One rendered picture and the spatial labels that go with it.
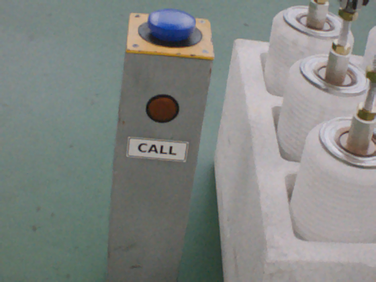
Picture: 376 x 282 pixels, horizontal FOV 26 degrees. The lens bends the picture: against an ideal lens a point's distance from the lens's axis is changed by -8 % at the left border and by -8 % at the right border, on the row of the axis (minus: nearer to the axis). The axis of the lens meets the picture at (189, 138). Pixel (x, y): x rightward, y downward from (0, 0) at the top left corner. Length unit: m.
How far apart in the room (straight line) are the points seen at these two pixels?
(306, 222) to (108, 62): 0.63
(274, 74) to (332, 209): 0.26
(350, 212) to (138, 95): 0.20
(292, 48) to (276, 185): 0.18
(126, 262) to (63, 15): 0.71
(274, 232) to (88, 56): 0.65
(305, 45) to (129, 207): 0.27
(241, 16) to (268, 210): 0.79
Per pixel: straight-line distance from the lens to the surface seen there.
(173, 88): 0.69
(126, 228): 0.77
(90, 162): 1.07
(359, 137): 0.71
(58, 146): 1.10
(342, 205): 0.71
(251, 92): 0.90
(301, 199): 0.73
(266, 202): 0.75
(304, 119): 0.80
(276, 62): 0.92
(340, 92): 0.79
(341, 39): 0.80
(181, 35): 0.68
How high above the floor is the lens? 0.63
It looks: 34 degrees down
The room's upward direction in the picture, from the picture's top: 9 degrees clockwise
